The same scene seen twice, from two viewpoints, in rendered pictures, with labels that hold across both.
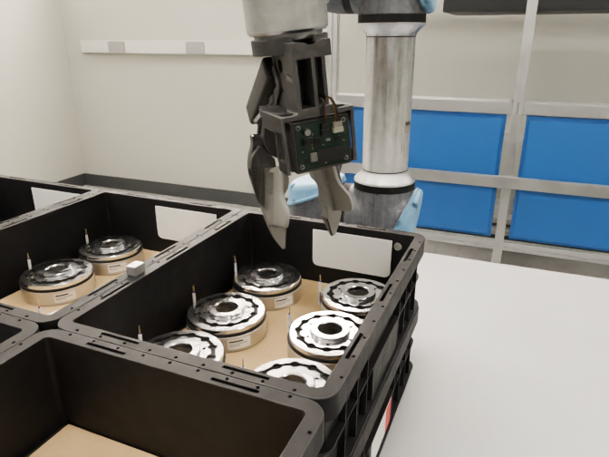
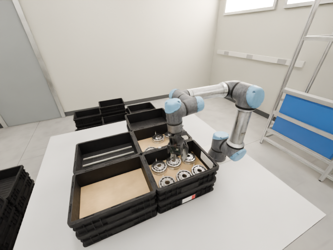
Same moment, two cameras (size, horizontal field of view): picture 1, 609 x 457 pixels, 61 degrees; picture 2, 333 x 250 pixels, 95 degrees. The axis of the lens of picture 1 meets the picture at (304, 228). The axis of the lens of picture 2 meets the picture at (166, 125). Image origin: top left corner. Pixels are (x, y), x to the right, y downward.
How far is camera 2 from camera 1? 57 cm
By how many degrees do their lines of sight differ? 41
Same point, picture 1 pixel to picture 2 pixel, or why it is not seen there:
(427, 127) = (317, 110)
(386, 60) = (238, 116)
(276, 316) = (184, 165)
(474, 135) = not seen: outside the picture
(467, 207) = (323, 145)
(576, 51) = not seen: outside the picture
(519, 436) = (219, 220)
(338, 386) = (161, 189)
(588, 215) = not seen: outside the picture
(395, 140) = (237, 136)
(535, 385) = (238, 214)
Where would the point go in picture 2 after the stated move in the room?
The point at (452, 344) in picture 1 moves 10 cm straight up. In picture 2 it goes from (230, 191) to (234, 181)
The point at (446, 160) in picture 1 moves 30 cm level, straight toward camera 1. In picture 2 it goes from (321, 125) to (309, 133)
